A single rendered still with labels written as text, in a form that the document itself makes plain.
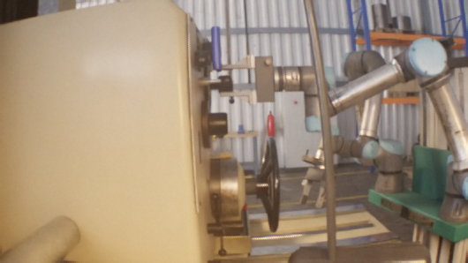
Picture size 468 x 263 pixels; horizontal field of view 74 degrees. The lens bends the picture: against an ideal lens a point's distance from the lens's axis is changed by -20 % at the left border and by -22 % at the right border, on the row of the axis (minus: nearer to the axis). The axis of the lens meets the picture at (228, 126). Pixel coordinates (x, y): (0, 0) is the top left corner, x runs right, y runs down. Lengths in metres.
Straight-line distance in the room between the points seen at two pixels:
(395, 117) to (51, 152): 9.10
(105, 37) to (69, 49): 0.11
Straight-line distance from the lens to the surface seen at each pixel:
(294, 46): 9.01
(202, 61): 0.90
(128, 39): 0.94
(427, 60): 1.09
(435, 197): 1.61
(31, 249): 0.85
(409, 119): 9.90
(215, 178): 1.36
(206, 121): 1.12
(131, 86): 0.92
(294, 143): 8.35
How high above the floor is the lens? 1.64
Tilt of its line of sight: 4 degrees down
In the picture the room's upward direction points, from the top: 3 degrees counter-clockwise
